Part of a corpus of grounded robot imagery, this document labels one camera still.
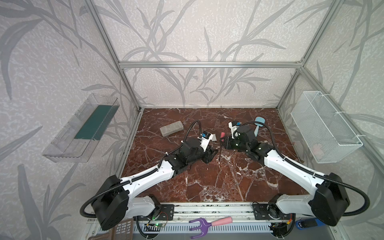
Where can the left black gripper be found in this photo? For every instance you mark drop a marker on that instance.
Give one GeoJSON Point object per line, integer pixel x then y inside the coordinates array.
{"type": "Point", "coordinates": [206, 153]}

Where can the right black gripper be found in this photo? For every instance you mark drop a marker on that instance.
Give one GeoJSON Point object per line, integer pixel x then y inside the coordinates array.
{"type": "Point", "coordinates": [234, 144]}

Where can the pink handled screwdriver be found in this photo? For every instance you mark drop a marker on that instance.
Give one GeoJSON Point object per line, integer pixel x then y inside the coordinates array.
{"type": "Point", "coordinates": [222, 138]}

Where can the white remote control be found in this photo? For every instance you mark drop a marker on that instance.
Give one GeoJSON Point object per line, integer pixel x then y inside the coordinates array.
{"type": "Point", "coordinates": [213, 137]}

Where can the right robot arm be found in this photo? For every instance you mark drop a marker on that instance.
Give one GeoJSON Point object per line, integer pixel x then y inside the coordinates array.
{"type": "Point", "coordinates": [326, 199]}

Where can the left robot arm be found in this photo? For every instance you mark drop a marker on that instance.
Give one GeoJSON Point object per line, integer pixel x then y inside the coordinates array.
{"type": "Point", "coordinates": [118, 199]}

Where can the grey glasses case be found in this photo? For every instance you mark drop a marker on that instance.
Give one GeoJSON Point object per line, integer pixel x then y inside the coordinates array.
{"type": "Point", "coordinates": [171, 128]}

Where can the purple pink garden fork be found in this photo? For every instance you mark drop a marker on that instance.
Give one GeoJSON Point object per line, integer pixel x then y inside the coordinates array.
{"type": "Point", "coordinates": [204, 225]}

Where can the blue black device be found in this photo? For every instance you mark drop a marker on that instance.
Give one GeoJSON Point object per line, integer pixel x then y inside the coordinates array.
{"type": "Point", "coordinates": [308, 223]}

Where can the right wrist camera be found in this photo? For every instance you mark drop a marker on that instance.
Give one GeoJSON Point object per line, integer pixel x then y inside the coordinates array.
{"type": "Point", "coordinates": [233, 127]}

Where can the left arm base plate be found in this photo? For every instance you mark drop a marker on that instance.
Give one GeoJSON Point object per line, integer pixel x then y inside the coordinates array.
{"type": "Point", "coordinates": [164, 212]}

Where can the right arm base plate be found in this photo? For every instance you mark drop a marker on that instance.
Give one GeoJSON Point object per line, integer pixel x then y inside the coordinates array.
{"type": "Point", "coordinates": [269, 212]}

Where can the white wire mesh basket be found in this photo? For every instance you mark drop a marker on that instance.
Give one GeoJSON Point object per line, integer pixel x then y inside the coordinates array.
{"type": "Point", "coordinates": [325, 131]}

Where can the clear acrylic wall shelf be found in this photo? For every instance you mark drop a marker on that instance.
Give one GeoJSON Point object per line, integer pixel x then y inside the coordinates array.
{"type": "Point", "coordinates": [78, 139]}

